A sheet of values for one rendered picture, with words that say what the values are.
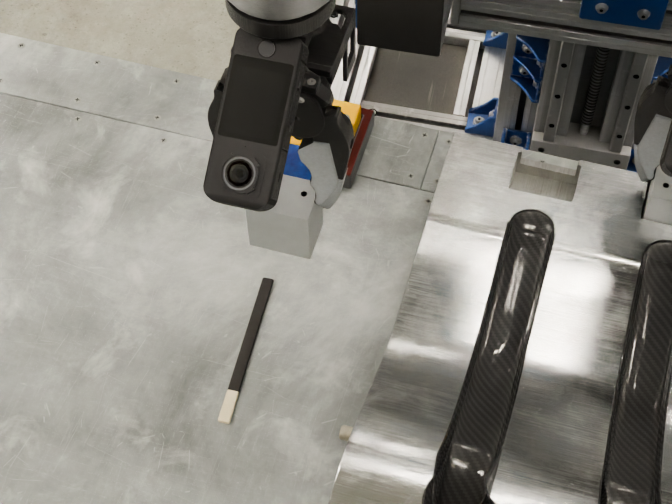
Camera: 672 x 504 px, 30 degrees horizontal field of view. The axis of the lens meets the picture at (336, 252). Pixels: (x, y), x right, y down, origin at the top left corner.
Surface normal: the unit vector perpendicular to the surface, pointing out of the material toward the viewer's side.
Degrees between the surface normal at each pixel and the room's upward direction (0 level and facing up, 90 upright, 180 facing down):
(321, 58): 0
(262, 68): 33
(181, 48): 0
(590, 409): 21
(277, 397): 0
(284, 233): 90
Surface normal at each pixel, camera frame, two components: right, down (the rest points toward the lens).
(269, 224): -0.28, 0.80
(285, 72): -0.15, -0.03
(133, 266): -0.01, -0.55
